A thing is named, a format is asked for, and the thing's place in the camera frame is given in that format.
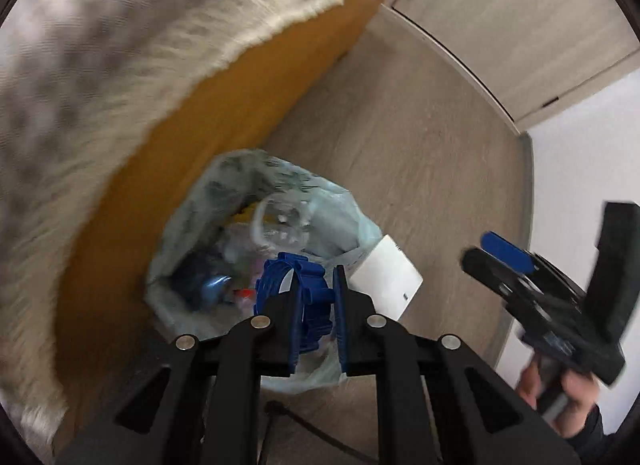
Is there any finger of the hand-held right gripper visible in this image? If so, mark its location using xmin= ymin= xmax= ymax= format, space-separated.
xmin=480 ymin=231 xmax=539 ymax=275
xmin=461 ymin=247 xmax=531 ymax=301

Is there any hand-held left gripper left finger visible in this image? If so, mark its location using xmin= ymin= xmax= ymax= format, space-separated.
xmin=55 ymin=276 xmax=302 ymax=465

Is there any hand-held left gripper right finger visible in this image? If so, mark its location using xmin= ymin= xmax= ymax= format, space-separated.
xmin=331 ymin=265 xmax=581 ymax=465

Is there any blue ribbed plastic holder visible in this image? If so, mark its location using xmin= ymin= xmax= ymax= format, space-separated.
xmin=255 ymin=252 xmax=335 ymax=353

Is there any dark blue box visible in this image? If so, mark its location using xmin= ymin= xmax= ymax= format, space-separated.
xmin=172 ymin=252 xmax=236 ymax=308

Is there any clear plastic packaging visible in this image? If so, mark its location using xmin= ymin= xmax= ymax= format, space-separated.
xmin=250 ymin=194 xmax=323 ymax=253

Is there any leaf print trash bag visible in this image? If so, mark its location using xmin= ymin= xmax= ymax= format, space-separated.
xmin=145 ymin=148 xmax=383 ymax=393

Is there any person's right forearm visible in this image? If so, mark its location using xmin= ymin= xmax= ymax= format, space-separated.
xmin=567 ymin=402 xmax=608 ymax=453

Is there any person's right hand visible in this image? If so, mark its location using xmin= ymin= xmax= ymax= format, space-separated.
xmin=516 ymin=359 xmax=601 ymax=438

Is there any white carton box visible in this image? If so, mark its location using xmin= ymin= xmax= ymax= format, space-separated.
xmin=349 ymin=234 xmax=424 ymax=322

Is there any black metal stand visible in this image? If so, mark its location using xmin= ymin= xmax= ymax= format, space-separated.
xmin=260 ymin=399 xmax=381 ymax=465

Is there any light wooden door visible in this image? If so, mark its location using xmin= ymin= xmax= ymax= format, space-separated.
xmin=380 ymin=0 xmax=640 ymax=133

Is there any wooden bed frame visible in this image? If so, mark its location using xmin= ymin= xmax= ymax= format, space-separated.
xmin=52 ymin=0 xmax=421 ymax=446

